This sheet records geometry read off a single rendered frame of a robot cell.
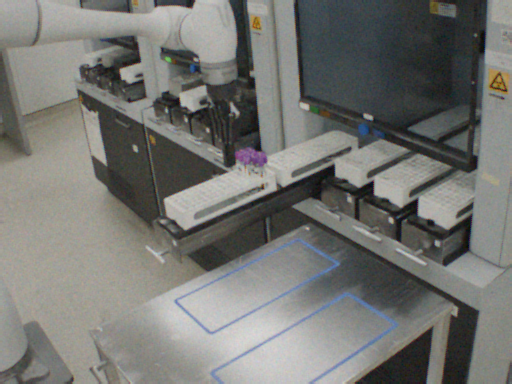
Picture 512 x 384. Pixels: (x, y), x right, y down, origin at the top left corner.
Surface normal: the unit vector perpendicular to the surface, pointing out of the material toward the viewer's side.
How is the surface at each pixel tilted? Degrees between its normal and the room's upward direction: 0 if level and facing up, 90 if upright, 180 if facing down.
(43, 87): 90
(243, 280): 0
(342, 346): 0
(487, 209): 90
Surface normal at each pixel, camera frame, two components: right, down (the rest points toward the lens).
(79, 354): -0.09, -0.87
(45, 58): 0.59, 0.34
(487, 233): -0.80, 0.35
